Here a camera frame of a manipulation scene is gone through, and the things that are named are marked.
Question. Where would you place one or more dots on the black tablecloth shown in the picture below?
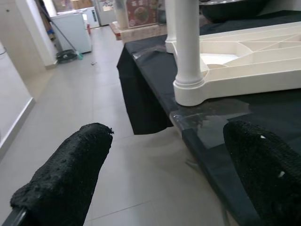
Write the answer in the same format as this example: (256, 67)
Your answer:
(145, 94)

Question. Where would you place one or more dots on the white plastic table top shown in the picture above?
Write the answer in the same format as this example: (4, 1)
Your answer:
(247, 70)

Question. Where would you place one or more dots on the white tall appliance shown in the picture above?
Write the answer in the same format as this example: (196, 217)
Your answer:
(94, 16)

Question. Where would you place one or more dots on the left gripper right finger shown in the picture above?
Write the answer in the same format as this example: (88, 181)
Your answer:
(270, 174)

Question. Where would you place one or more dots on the black wok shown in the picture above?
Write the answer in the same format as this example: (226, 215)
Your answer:
(235, 10)

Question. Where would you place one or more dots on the white chest freezer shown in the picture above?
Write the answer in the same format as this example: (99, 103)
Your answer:
(70, 30)

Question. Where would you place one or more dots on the broom with teal brush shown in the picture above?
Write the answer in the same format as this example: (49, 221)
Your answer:
(79, 55)

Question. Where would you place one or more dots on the clear tape strip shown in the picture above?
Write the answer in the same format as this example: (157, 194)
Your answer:
(150, 53)

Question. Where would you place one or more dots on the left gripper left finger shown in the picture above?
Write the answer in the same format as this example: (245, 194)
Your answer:
(65, 169)

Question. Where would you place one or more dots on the beige cloth covered table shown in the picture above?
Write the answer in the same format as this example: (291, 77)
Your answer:
(141, 31)

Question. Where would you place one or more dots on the red printed box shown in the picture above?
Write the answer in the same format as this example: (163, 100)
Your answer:
(141, 11)

